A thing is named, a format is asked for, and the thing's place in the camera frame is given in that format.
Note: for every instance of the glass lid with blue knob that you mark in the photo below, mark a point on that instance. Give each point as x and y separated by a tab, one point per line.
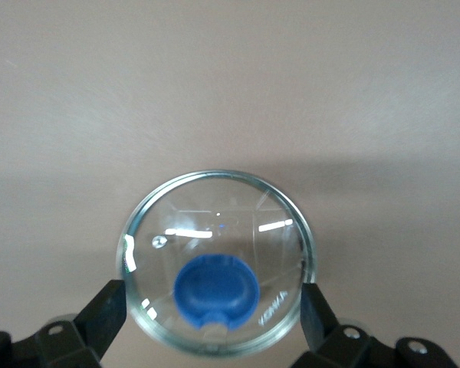
214	291

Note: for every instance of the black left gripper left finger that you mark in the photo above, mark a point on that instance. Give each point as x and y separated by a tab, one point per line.
99	318

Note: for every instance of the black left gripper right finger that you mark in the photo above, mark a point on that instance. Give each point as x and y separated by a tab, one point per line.
322	333

